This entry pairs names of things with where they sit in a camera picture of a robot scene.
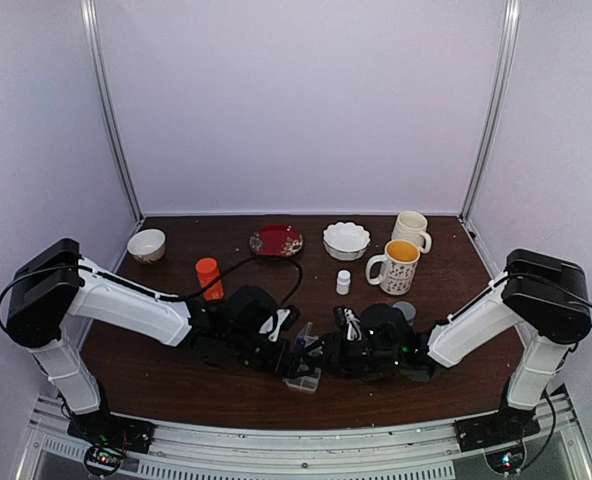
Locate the grey capped orange label bottle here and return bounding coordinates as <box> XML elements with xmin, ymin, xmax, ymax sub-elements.
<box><xmin>392</xmin><ymin>301</ymin><xmax>416</xmax><ymax>327</ymax></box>

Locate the right aluminium frame post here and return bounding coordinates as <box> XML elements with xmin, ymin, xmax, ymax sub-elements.
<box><xmin>459</xmin><ymin>0</ymin><xmax>521</xmax><ymax>225</ymax></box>

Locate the cream ribbed mug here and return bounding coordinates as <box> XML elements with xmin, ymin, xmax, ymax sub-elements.
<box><xmin>391</xmin><ymin>211</ymin><xmax>432</xmax><ymax>254</ymax></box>

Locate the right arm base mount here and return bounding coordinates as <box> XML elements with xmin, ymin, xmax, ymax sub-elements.
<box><xmin>454</xmin><ymin>412</ymin><xmax>541</xmax><ymax>476</ymax></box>

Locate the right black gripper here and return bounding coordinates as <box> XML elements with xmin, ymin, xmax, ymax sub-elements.
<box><xmin>307</xmin><ymin>332</ymin><xmax>402</xmax><ymax>381</ymax></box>

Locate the red floral plate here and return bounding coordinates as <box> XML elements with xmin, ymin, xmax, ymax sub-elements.
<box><xmin>248</xmin><ymin>224</ymin><xmax>304</xmax><ymax>258</ymax></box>

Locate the front aluminium rail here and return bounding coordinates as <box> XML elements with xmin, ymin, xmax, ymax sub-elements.
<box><xmin>11</xmin><ymin>393</ymin><xmax>592</xmax><ymax>479</ymax></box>

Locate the clear plastic pill organizer box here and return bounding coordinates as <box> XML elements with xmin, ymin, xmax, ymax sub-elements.
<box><xmin>283</xmin><ymin>322</ymin><xmax>322</xmax><ymax>395</ymax></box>

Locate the orange capped pill bottle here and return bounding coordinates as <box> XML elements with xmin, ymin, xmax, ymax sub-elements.
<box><xmin>195</xmin><ymin>257</ymin><xmax>225</xmax><ymax>301</ymax></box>

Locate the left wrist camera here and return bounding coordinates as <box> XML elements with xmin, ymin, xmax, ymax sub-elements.
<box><xmin>258</xmin><ymin>305</ymin><xmax>300</xmax><ymax>342</ymax></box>

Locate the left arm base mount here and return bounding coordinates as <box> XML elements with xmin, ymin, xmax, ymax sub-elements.
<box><xmin>67</xmin><ymin>414</ymin><xmax>155</xmax><ymax>478</ymax></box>

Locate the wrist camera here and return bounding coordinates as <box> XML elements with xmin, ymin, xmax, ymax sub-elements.
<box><xmin>258</xmin><ymin>305</ymin><xmax>300</xmax><ymax>342</ymax></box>
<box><xmin>333</xmin><ymin>305</ymin><xmax>363</xmax><ymax>342</ymax></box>

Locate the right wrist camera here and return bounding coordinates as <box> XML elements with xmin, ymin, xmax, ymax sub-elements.
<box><xmin>333</xmin><ymin>305</ymin><xmax>363</xmax><ymax>342</ymax></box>

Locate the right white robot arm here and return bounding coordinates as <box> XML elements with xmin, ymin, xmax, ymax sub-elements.
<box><xmin>318</xmin><ymin>249</ymin><xmax>592</xmax><ymax>442</ymax></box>

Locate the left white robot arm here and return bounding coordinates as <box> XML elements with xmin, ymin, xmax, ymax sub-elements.
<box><xmin>0</xmin><ymin>238</ymin><xmax>300</xmax><ymax>444</ymax></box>

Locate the aluminium frame post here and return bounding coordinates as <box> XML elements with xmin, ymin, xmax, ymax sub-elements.
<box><xmin>459</xmin><ymin>0</ymin><xmax>521</xmax><ymax>225</ymax></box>
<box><xmin>80</xmin><ymin>0</ymin><xmax>144</xmax><ymax>224</ymax></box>

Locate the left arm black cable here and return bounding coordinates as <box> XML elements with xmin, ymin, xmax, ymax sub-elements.
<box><xmin>0</xmin><ymin>255</ymin><xmax>305</xmax><ymax>341</ymax></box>

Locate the white scalloped bowl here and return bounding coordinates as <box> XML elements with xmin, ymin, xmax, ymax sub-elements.
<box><xmin>322</xmin><ymin>222</ymin><xmax>371</xmax><ymax>262</ymax></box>

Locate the white patterned rice bowl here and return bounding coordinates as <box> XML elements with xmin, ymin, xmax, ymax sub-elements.
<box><xmin>127</xmin><ymin>229</ymin><xmax>166</xmax><ymax>264</ymax></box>

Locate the yellow interior patterned mug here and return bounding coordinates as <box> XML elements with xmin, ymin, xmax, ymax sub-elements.
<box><xmin>365</xmin><ymin>240</ymin><xmax>421</xmax><ymax>296</ymax></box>

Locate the left aluminium frame post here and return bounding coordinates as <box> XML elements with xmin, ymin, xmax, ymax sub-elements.
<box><xmin>80</xmin><ymin>0</ymin><xmax>144</xmax><ymax>224</ymax></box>

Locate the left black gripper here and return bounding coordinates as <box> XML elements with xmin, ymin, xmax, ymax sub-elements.
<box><xmin>224</xmin><ymin>327</ymin><xmax>316</xmax><ymax>380</ymax></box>

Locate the small white pill bottle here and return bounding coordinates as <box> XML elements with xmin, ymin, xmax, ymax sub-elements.
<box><xmin>336</xmin><ymin>269</ymin><xmax>352</xmax><ymax>295</ymax></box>

